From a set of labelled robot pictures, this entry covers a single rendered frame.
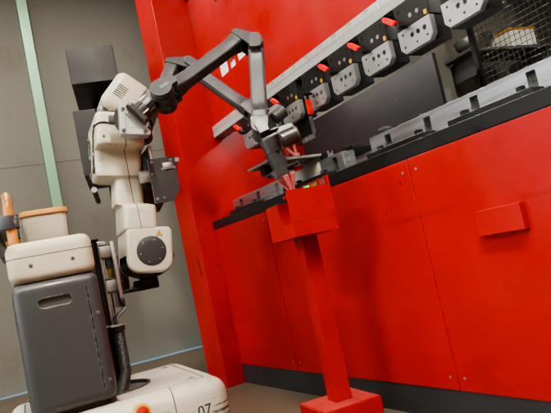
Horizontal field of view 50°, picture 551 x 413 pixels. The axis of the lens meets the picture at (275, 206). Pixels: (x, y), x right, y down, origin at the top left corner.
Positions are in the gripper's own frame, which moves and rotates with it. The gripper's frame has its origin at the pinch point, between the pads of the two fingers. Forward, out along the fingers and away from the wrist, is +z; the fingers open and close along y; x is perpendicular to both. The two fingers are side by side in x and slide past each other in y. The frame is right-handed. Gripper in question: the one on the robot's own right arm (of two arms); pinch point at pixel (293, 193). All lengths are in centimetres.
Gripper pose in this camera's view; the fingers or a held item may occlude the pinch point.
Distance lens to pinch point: 191.7
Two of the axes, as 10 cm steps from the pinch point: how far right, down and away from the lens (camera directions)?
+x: -3.5, 1.7, 9.2
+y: 8.3, -4.0, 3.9
